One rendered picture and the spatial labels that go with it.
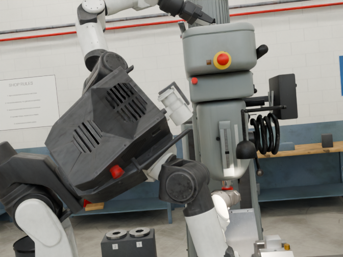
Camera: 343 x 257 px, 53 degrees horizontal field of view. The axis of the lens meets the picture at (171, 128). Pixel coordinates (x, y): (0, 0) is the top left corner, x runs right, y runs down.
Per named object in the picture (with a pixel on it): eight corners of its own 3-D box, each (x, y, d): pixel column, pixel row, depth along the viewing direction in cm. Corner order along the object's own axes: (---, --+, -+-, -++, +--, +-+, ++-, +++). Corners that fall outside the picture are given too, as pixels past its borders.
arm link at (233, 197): (240, 185, 138) (231, 193, 127) (241, 209, 138) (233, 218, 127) (210, 185, 143) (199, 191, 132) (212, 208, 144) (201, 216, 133)
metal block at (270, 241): (282, 253, 141) (280, 239, 141) (267, 254, 141) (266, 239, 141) (279, 248, 146) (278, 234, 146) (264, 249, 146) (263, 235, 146)
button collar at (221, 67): (231, 68, 117) (230, 50, 116) (214, 70, 117) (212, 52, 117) (231, 69, 119) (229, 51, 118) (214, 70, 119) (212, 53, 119)
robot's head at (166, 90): (169, 119, 108) (190, 104, 106) (153, 96, 106) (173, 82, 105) (170, 115, 114) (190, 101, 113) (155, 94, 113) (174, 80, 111)
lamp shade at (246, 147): (241, 159, 119) (240, 142, 119) (233, 157, 126) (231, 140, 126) (260, 157, 121) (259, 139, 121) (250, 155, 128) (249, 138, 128)
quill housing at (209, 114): (255, 179, 133) (249, 97, 132) (202, 184, 135) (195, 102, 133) (247, 171, 152) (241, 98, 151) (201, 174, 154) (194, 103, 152)
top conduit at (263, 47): (268, 53, 121) (268, 43, 120) (256, 54, 121) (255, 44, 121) (247, 68, 165) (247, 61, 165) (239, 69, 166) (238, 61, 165)
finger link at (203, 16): (210, 25, 137) (196, 18, 136) (214, 18, 137) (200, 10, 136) (211, 24, 135) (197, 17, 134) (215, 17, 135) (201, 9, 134)
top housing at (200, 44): (261, 66, 118) (257, 18, 117) (184, 73, 120) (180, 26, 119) (241, 77, 165) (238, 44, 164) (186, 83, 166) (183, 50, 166)
